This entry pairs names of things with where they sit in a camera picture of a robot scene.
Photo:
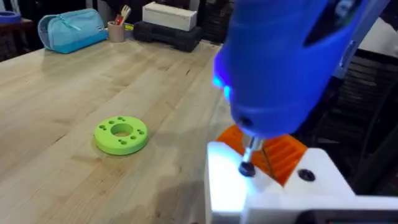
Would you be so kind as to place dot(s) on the wooden fork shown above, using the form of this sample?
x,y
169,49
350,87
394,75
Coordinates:
x,y
125,13

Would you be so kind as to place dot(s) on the small black screw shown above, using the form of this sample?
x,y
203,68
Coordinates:
x,y
247,170

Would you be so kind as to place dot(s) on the black slatted crate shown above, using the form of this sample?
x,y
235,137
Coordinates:
x,y
357,118

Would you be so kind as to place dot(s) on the white orange left gripper right finger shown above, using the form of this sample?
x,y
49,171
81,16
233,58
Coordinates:
x,y
320,174

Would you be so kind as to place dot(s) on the green disc with holes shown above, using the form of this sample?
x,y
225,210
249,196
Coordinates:
x,y
121,135

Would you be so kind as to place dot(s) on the white orange left gripper left finger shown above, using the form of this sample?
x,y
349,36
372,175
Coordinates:
x,y
224,174

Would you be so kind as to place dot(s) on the light blue zip bag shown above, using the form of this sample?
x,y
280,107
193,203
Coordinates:
x,y
73,31

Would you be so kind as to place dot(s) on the black plastic tool case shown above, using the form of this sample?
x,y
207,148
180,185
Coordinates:
x,y
168,36

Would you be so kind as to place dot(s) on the blue electric screwdriver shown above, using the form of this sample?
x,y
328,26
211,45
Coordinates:
x,y
280,62

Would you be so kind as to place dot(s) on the blue round tub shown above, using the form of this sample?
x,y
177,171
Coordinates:
x,y
8,16

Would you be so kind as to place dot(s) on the beige cup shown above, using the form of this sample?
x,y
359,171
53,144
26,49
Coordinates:
x,y
115,32

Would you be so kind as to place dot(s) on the white cardboard box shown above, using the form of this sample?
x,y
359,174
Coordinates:
x,y
169,15

